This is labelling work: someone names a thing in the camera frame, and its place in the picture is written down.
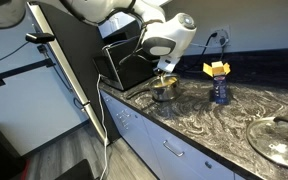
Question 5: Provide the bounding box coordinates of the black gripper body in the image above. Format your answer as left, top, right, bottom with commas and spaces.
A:
153, 67, 166, 76

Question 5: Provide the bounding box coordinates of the white plastic spoon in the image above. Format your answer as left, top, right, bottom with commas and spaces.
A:
160, 74, 166, 86

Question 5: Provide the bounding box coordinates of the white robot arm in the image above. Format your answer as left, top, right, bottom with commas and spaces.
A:
0, 0, 197, 73

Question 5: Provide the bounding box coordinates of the glass pot lid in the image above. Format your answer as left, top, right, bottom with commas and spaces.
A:
246, 117, 288, 168

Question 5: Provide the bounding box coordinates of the stainless steel saucepan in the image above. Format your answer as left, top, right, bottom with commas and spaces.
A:
126, 75, 181, 102

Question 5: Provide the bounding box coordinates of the black steel microwave oven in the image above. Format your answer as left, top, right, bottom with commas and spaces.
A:
93, 21, 159, 91

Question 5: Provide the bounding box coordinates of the blue pasta box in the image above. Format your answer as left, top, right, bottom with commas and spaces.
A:
203, 61, 230, 104

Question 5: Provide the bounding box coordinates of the white cabinet front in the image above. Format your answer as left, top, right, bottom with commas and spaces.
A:
101, 90, 244, 180

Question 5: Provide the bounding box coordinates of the black power cord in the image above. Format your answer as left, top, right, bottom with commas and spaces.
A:
180, 32, 228, 74

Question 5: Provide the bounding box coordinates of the white power cable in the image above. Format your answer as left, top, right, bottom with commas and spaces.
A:
96, 73, 109, 180

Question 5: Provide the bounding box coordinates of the white wall outlet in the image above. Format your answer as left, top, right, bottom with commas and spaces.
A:
211, 25, 230, 47

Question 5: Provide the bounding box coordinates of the silver drawer handle middle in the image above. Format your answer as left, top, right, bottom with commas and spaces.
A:
163, 140, 185, 157

